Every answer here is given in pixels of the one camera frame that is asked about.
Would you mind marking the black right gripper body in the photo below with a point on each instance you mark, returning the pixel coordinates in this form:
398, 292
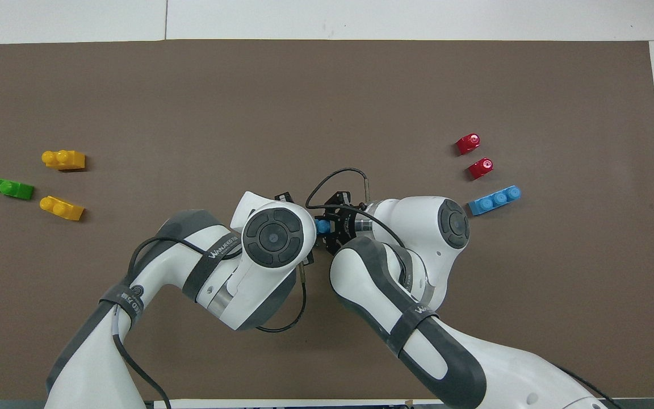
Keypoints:
349, 224

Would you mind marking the blue three-stud toy block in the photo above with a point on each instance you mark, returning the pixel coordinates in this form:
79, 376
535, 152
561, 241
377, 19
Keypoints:
494, 200
323, 226

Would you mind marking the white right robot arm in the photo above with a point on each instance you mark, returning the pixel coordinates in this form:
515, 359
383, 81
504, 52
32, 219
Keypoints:
418, 221

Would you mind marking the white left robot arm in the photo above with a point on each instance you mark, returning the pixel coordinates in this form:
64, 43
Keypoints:
273, 238

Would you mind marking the red one-stud toy block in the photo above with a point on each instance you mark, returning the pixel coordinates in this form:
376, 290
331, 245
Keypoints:
479, 169
466, 144

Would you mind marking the yellow two-stud toy block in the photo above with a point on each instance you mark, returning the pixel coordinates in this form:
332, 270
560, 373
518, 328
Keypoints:
61, 208
65, 161

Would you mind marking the green two-stud toy block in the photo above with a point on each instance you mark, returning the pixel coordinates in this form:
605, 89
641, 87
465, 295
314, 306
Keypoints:
10, 188

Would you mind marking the brown paper table mat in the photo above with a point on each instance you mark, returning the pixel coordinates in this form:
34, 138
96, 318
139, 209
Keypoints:
327, 113

